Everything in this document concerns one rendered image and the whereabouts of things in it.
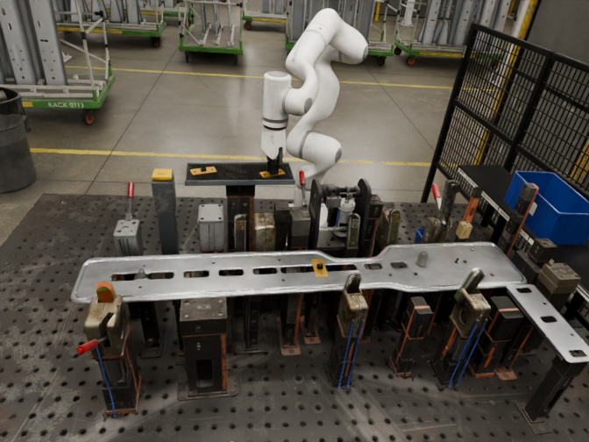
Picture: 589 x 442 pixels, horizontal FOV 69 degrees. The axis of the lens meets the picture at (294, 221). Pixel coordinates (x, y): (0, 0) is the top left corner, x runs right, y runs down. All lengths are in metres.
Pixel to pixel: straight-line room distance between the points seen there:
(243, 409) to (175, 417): 0.19
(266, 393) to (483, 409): 0.66
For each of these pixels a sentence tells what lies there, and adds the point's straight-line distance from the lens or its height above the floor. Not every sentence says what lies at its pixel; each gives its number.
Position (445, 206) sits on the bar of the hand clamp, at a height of 1.12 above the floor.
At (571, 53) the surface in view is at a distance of 3.68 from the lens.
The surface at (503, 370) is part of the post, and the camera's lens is 1.65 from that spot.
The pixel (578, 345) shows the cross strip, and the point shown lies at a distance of 1.42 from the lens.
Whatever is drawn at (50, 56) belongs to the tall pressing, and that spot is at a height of 0.61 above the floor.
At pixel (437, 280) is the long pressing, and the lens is 1.41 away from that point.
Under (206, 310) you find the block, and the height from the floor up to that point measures 1.03.
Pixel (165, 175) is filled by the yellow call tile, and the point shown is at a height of 1.16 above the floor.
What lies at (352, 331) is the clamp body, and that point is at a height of 0.95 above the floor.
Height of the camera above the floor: 1.86
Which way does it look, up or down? 34 degrees down
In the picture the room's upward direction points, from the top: 5 degrees clockwise
